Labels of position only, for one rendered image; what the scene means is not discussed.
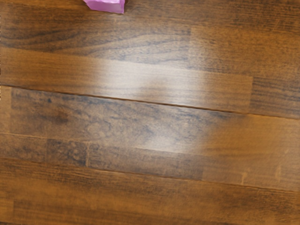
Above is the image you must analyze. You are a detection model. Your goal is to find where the pink block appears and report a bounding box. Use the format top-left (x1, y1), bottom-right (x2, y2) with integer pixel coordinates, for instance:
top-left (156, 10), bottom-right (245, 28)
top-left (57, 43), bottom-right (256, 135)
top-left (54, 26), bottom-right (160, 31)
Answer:
top-left (82, 0), bottom-right (126, 15)

